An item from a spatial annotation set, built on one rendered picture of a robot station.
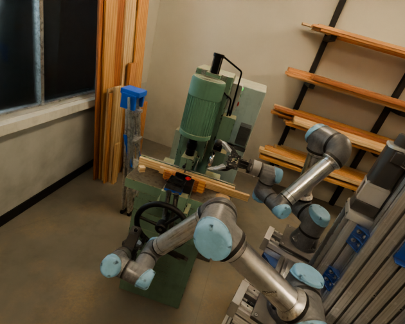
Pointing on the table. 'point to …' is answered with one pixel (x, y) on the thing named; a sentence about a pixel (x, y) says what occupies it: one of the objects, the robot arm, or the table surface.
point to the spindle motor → (202, 107)
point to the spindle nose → (191, 147)
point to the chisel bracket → (188, 161)
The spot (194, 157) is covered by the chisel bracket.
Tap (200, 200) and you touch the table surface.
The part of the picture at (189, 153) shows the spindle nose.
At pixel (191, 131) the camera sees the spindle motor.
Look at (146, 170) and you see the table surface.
